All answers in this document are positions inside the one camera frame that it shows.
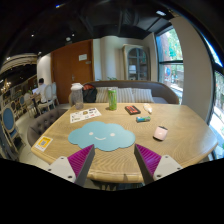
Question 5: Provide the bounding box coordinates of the wooden table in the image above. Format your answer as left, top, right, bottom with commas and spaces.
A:
31, 103, 217, 183

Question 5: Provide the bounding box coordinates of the teal snack bar wrapper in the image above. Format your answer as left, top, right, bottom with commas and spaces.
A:
136, 116, 151, 123

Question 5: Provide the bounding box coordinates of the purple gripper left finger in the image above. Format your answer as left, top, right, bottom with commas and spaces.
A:
47, 145, 95, 187

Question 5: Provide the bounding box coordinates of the black backpack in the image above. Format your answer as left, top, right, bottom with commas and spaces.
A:
83, 84, 97, 103

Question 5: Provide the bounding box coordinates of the orange wooden door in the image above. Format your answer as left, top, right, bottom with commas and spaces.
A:
51, 40, 94, 104

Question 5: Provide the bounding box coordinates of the printed menu sheet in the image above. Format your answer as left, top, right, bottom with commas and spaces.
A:
70, 108, 101, 123

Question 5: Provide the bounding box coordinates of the blue cloud mouse pad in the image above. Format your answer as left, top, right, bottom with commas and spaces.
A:
68, 121, 135, 152

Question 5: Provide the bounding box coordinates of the green drink can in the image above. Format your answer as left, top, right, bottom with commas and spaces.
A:
108, 88, 117, 110

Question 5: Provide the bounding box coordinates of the pink computer mouse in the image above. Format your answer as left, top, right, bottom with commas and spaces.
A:
153, 126, 168, 141

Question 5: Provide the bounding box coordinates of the person in white shirt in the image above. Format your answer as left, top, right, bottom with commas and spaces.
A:
33, 78, 47, 104

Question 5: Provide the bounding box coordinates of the striped right cushion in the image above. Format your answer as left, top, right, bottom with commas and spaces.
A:
133, 88, 154, 103

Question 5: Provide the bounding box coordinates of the blue upholstered chair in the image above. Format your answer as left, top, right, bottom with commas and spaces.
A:
2, 106, 25, 153

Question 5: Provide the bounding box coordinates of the yellow QR code sticker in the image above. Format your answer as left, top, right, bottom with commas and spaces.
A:
35, 136, 53, 152

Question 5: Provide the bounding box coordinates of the clear plastic water bottle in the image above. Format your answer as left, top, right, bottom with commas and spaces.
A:
71, 83, 83, 110

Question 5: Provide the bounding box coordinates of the striped left cushion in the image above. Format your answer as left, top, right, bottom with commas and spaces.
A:
96, 87, 117, 103

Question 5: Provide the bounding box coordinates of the striped middle cushion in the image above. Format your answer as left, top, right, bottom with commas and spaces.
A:
117, 88, 134, 103

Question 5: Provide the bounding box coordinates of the white arched cabinet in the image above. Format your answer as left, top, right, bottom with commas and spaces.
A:
122, 44, 150, 81

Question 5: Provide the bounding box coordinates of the striped cushion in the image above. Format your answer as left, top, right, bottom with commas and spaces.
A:
96, 87, 117, 103
133, 88, 154, 103
117, 88, 134, 103

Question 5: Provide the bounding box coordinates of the white dining chair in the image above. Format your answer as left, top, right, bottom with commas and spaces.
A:
38, 82, 59, 110

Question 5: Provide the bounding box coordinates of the grey tufted armchair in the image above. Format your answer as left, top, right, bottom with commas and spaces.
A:
27, 108, 66, 146

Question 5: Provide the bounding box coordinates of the black and red box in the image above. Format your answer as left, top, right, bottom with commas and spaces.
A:
125, 105, 141, 115

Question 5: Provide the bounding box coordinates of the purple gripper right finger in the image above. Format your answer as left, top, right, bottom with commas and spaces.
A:
134, 144, 182, 185

